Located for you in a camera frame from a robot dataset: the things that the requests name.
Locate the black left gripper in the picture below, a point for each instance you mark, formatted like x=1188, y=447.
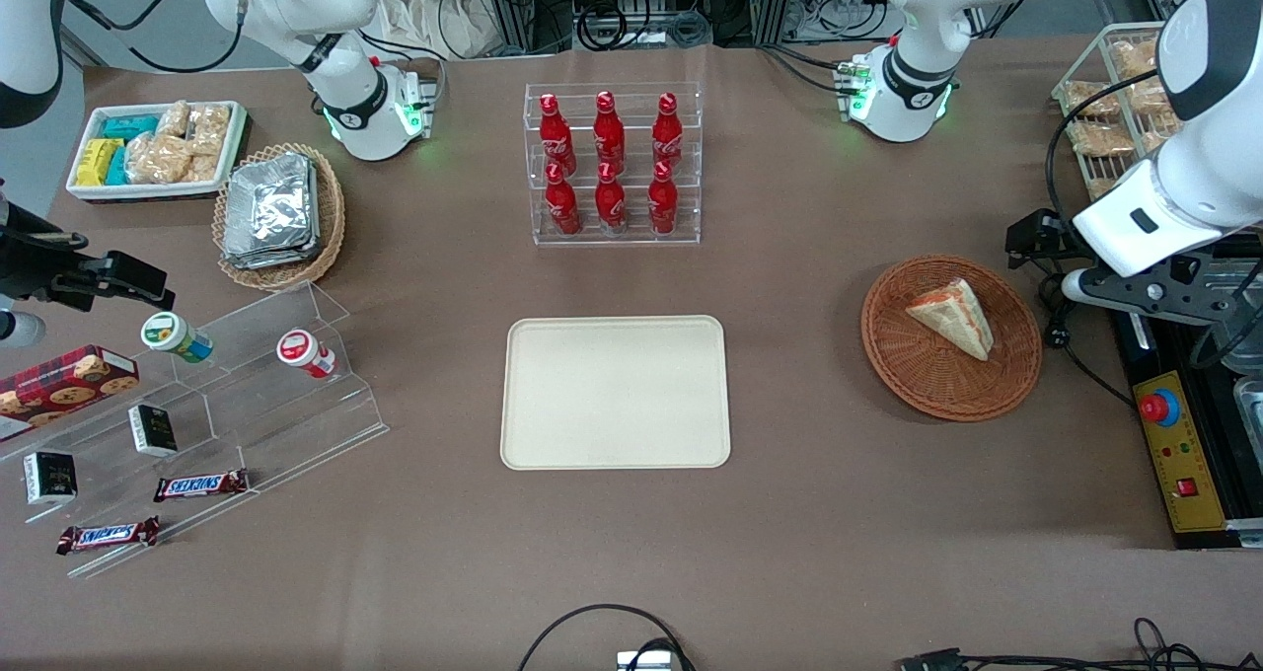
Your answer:
x=1056, y=241

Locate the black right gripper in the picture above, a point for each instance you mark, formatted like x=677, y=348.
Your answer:
x=35, y=268

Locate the triangular sandwich wedge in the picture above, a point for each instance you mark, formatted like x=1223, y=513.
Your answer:
x=952, y=314

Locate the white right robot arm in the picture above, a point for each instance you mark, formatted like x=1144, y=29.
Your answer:
x=335, y=0

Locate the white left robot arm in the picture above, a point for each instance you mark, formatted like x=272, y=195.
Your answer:
x=918, y=20

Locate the white plastic snack tray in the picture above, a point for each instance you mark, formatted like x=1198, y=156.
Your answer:
x=148, y=191

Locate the round brown wicker basket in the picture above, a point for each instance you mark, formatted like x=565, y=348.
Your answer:
x=928, y=380

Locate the light wicker basket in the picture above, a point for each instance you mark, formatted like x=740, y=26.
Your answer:
x=331, y=217

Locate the beige rectangular tray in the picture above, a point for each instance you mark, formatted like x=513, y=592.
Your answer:
x=614, y=393

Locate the green lid yogurt cup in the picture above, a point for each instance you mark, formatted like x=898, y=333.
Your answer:
x=170, y=334

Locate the clear bag brown snacks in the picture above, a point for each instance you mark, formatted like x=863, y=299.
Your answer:
x=1092, y=99
x=1150, y=97
x=1156, y=141
x=1102, y=138
x=1102, y=187
x=1135, y=57

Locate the red cookie box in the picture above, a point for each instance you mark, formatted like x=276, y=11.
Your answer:
x=64, y=387

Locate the teal snack pack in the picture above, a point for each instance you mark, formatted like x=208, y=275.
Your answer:
x=130, y=125
x=117, y=166

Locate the yellow snack pack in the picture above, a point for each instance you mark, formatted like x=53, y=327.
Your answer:
x=96, y=162

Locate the clear bag rice crackers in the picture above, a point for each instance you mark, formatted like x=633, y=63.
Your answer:
x=210, y=130
x=202, y=168
x=158, y=158
x=174, y=118

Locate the black appliance housing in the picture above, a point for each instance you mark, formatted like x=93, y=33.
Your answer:
x=1135, y=355

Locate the small black box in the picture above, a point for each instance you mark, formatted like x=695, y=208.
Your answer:
x=49, y=478
x=153, y=430

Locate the silver foil packet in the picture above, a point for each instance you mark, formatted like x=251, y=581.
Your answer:
x=316, y=212
x=268, y=207

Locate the red lid yogurt cup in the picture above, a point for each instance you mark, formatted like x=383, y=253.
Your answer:
x=301, y=350

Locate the red emergency stop button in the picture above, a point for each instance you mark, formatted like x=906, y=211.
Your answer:
x=1159, y=408

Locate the snickers chocolate bar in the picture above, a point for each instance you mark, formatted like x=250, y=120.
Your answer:
x=109, y=535
x=200, y=484

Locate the clear acrylic step display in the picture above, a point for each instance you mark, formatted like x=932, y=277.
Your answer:
x=286, y=424

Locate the yellow control panel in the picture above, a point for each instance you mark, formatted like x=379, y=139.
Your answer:
x=1184, y=454

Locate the steel insert pan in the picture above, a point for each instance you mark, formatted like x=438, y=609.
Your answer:
x=1251, y=414

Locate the red cola bottle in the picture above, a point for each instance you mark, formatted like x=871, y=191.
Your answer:
x=668, y=134
x=557, y=138
x=562, y=205
x=611, y=203
x=609, y=136
x=662, y=202

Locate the white cloth bag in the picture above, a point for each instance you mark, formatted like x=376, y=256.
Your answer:
x=434, y=15

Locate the clear acrylic bottle rack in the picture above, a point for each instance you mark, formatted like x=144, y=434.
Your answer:
x=612, y=240

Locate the small silver device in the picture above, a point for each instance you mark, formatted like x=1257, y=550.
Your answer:
x=646, y=661

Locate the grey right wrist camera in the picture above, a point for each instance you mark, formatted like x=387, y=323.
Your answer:
x=20, y=330

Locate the red rocker switch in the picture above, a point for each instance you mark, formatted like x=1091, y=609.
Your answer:
x=1186, y=486

